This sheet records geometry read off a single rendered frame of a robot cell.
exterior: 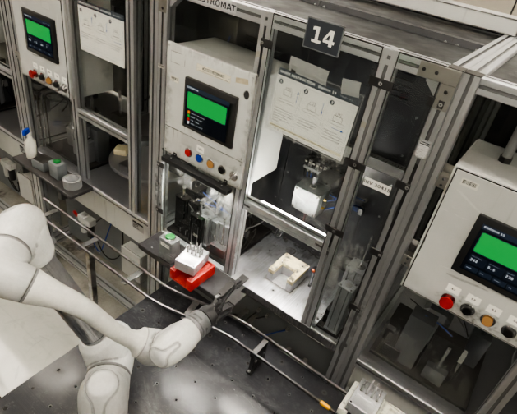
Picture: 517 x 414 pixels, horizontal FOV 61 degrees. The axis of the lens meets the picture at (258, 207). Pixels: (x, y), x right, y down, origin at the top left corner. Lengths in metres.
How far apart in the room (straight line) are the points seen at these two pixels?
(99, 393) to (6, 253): 0.55
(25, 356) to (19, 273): 1.67
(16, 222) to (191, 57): 0.82
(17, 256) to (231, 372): 1.02
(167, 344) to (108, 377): 0.29
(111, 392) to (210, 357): 0.55
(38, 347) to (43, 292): 1.66
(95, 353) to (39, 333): 1.36
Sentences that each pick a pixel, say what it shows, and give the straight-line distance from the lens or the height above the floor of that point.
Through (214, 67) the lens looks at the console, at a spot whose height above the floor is 1.80.
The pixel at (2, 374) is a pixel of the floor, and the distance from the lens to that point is 2.91.
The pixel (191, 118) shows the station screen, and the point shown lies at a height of 1.58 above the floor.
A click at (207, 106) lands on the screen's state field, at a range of 1.67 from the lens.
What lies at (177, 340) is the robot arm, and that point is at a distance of 1.43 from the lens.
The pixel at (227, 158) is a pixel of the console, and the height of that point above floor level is 1.48.
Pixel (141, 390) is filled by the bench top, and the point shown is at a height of 0.68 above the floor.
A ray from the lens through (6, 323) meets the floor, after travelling 3.15.
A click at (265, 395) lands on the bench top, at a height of 0.68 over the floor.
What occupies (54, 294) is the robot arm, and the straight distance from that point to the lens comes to 1.34.
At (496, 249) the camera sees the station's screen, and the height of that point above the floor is 1.63.
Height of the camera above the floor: 2.30
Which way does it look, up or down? 34 degrees down
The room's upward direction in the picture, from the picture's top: 10 degrees clockwise
